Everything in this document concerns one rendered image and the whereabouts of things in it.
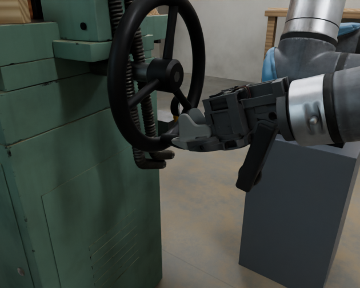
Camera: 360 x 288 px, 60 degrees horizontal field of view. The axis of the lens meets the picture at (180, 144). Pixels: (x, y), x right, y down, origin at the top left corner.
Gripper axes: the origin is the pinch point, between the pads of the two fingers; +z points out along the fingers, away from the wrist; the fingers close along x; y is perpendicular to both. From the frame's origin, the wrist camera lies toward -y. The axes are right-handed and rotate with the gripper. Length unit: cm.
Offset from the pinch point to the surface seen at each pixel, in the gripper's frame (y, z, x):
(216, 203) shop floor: -56, 48, -81
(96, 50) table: 19.1, 8.3, 3.7
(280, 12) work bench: 35, 47, -272
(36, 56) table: 21.0, 17.7, 8.4
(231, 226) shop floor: -61, 36, -68
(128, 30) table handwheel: 19.5, -1.5, 6.2
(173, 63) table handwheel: 13.5, -0.6, -4.1
